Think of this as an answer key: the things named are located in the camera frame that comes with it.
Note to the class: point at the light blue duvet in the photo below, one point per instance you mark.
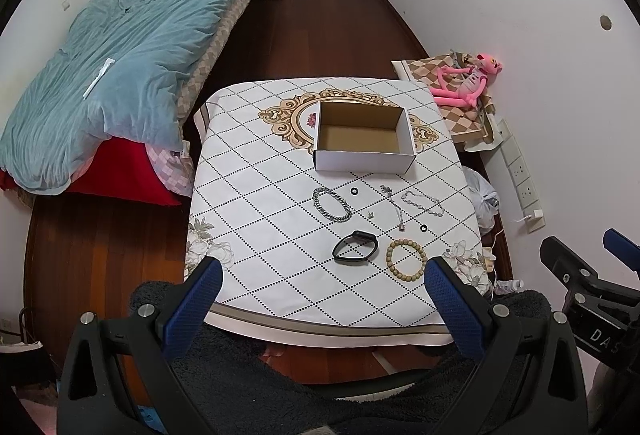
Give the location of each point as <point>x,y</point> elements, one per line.
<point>123,72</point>

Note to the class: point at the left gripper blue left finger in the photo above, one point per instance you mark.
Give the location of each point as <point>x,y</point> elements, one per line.
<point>185,306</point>

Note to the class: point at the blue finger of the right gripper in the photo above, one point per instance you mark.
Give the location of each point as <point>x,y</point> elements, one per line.
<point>623,249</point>
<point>584,289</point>

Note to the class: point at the white diamond pattern tablecloth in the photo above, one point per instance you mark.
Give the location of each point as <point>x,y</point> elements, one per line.
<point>272,220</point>

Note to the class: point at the red blanket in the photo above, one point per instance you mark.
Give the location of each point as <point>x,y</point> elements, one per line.
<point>121,169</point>

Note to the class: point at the white power strip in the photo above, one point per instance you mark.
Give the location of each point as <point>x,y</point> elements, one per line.
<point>522,181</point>

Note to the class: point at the white charger plug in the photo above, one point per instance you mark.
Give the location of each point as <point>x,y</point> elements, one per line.
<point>534,216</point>

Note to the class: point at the pink panther plush toy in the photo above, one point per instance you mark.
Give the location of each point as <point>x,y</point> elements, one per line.
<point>472,87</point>

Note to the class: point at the bed with checkered mattress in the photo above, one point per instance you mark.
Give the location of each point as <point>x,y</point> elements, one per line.
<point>178,174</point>

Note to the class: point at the black watch band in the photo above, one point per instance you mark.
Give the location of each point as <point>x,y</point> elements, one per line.
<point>357,248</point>

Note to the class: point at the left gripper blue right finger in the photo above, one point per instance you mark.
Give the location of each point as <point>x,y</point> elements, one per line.
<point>460,306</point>

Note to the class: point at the white cardboard box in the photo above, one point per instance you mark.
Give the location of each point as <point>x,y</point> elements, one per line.
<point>363,138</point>

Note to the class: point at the white plastic bag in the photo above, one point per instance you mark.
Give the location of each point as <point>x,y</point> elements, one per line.
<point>484,198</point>

